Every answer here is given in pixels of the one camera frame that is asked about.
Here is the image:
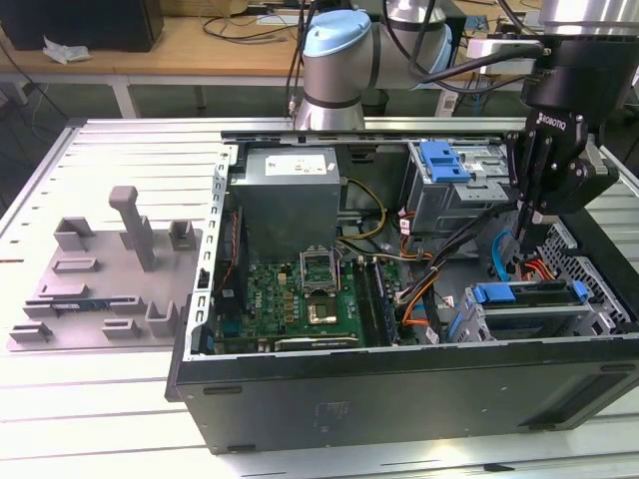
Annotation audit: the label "large black box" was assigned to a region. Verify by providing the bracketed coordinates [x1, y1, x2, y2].
[0, 0, 166, 54]

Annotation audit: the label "metal socket cover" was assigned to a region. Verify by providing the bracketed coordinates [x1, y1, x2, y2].
[298, 245, 341, 296]

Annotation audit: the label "RAM stick in slot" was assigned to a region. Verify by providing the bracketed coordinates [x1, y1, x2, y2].
[373, 258, 400, 345]

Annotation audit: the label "CPU socket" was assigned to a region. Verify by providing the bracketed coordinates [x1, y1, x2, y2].
[304, 296, 341, 326]

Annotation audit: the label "black desktop device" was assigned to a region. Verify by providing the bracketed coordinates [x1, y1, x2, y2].
[446, 16, 469, 66]

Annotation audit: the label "black sleeved cable bundle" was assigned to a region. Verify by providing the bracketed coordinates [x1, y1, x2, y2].
[396, 198, 523, 305]

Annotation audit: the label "thin black hanging cable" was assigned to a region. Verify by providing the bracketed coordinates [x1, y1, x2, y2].
[285, 0, 310, 120]

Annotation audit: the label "crumpled white plastic bag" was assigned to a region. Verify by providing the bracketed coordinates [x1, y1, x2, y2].
[41, 33, 94, 66]

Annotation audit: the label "wooden desk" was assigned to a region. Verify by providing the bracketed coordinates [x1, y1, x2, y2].
[0, 0, 639, 120]

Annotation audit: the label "green motherboard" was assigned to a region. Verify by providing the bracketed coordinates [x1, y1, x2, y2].
[213, 205, 406, 351]

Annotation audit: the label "blue plastic drive latch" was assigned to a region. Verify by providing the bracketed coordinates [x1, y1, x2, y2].
[418, 141, 473, 184]

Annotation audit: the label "metal locking lever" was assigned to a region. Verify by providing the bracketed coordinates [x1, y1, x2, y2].
[332, 242, 345, 296]

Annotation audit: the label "black camera cable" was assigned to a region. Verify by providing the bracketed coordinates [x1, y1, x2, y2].
[407, 43, 546, 95]

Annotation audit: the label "orange data wire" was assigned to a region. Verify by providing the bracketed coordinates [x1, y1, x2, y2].
[400, 297, 441, 330]

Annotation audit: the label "black expansion card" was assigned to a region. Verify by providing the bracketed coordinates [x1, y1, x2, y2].
[273, 332, 361, 353]

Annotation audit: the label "grey parts rack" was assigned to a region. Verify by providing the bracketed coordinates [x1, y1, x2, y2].
[7, 185, 207, 353]

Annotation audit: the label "grey metal disk bay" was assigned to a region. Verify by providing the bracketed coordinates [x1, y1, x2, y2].
[445, 278, 628, 346]

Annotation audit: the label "small black box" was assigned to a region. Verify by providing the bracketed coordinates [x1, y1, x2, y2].
[492, 16, 527, 41]

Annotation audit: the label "orange power wire black plug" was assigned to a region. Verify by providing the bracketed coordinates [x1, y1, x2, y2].
[517, 254, 556, 284]

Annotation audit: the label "black waste bin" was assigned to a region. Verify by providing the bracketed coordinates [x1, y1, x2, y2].
[359, 88, 389, 119]

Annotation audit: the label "RAM stick on rack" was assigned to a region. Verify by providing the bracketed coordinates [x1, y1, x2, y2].
[51, 297, 110, 313]

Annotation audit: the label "grey metal drive cage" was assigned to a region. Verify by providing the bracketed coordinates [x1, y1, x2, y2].
[402, 139, 523, 237]

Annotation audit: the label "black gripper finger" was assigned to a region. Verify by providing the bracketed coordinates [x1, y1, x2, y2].
[523, 133, 555, 250]
[505, 128, 532, 249]

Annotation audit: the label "yellow and black wires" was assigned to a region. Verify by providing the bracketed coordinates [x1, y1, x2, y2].
[337, 178, 389, 241]

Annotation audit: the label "blue data wire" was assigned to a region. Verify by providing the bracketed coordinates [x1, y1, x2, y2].
[490, 228, 521, 284]

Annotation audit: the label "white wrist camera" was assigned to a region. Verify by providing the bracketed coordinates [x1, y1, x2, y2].
[465, 37, 546, 65]

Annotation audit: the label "grey power supply unit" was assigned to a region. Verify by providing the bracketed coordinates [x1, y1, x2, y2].
[229, 147, 343, 251]

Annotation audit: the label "hard disk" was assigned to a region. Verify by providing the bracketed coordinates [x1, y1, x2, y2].
[446, 279, 589, 345]

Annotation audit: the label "black PC case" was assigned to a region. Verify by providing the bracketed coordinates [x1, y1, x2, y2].
[164, 117, 639, 455]

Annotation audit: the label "black RAM slot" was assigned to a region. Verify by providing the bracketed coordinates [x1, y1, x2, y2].
[364, 257, 388, 347]
[352, 256, 379, 348]

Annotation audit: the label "multicoloured wire bundle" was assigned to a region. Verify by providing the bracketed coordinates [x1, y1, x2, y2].
[393, 266, 443, 306]

